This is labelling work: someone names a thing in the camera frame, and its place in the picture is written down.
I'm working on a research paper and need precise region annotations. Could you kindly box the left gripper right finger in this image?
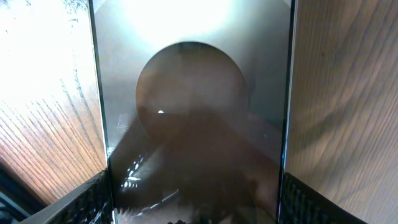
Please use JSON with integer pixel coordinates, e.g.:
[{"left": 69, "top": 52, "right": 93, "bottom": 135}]
[{"left": 279, "top": 172, "right": 366, "bottom": 224}]

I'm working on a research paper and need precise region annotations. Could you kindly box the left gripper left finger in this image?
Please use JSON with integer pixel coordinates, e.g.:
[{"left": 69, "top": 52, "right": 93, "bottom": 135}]
[{"left": 22, "top": 170, "right": 113, "bottom": 224}]

